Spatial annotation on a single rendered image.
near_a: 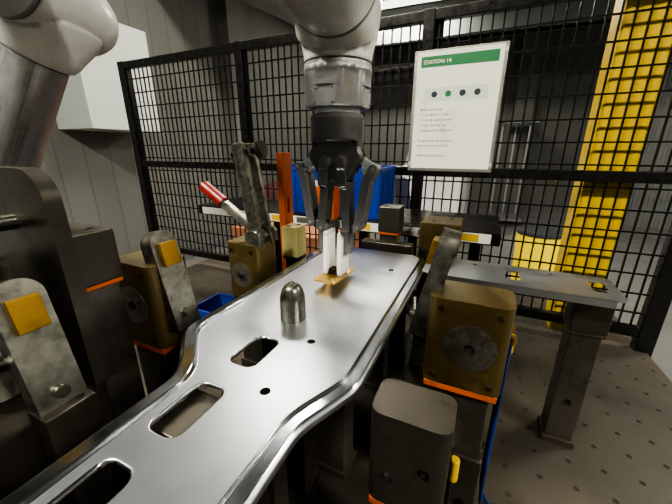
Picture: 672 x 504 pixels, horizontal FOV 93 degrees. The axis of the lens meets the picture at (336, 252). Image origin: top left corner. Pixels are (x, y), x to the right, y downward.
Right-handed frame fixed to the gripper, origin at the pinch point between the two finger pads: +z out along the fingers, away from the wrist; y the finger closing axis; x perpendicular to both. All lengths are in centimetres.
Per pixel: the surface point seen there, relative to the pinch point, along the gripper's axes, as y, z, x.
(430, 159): 5, -13, 54
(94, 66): -236, -67, 111
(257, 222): -13.5, -3.7, -2.0
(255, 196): -15.2, -7.7, 0.0
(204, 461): 4.9, 4.9, -32.3
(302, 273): -6.6, 5.1, 0.6
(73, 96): -248, -47, 101
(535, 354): 38, 35, 41
